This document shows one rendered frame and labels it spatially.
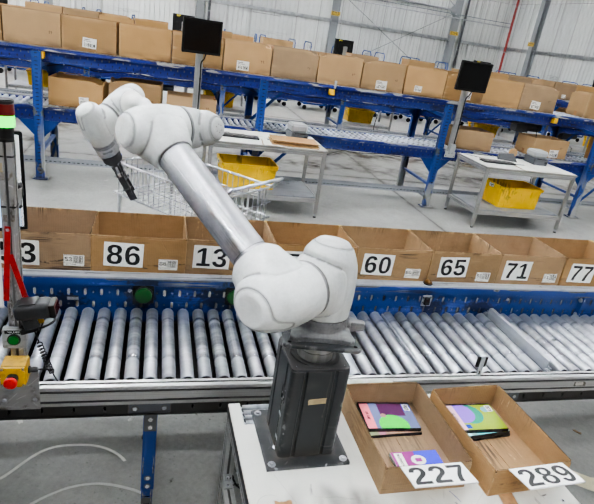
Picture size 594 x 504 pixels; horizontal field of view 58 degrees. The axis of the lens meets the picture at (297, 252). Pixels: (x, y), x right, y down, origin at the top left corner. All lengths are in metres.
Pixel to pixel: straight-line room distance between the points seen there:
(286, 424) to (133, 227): 1.36
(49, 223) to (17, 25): 4.39
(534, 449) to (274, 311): 1.14
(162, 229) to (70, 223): 0.41
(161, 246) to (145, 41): 4.57
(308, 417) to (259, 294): 0.52
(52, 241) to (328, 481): 1.43
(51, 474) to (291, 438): 1.38
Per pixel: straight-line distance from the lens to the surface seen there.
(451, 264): 2.76
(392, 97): 7.26
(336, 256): 1.39
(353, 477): 1.72
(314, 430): 1.67
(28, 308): 1.76
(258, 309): 1.24
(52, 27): 6.78
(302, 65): 6.89
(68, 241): 2.37
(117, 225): 2.63
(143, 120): 1.52
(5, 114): 1.63
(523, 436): 2.09
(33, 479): 2.75
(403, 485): 1.71
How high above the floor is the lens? 1.94
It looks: 22 degrees down
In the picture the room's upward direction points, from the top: 9 degrees clockwise
